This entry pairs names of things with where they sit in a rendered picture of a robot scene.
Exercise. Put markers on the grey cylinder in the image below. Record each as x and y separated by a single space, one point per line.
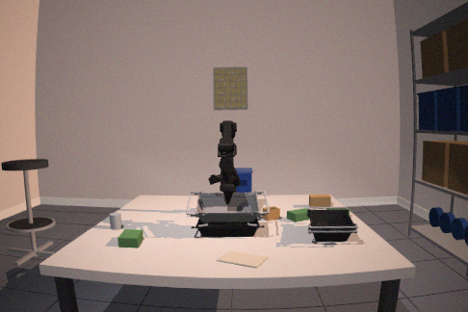
115 221

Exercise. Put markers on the small brown open box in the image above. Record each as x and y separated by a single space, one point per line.
274 214

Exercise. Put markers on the brown rectangular block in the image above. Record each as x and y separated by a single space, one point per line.
320 200

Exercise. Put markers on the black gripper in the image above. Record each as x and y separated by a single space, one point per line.
227 187

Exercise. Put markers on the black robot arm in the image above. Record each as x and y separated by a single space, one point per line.
226 148

